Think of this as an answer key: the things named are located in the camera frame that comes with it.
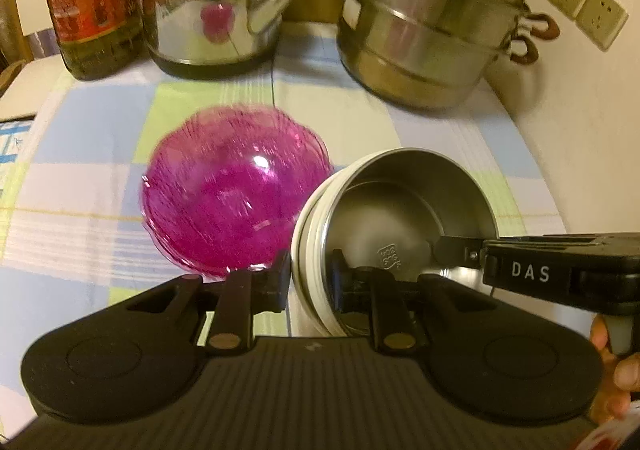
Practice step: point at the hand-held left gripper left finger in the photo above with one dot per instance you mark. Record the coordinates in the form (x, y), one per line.
(280, 285)

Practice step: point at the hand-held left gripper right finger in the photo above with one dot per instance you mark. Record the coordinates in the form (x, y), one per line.
(340, 290)

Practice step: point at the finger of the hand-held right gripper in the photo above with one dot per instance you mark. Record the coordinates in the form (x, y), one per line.
(457, 252)

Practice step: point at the cream plastic bowl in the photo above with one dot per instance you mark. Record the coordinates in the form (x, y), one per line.
(305, 250)

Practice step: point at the stainless steel bowl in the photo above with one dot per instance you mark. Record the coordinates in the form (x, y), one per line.
(400, 210)

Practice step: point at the large pink glass plate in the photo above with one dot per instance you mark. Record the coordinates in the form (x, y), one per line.
(149, 215)

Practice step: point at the person's right hand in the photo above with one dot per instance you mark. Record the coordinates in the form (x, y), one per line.
(627, 380)

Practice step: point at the red and white cloth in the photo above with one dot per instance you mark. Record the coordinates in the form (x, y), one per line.
(607, 432)

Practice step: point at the stainless steel steamer pot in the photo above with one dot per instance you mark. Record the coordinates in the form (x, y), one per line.
(425, 24)

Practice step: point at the stainless steel kettle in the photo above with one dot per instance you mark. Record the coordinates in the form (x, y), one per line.
(210, 4)

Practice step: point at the blue checked cloth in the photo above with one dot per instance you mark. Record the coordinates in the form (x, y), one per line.
(12, 142)

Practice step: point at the cooking oil bottle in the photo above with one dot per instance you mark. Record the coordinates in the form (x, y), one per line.
(92, 4)

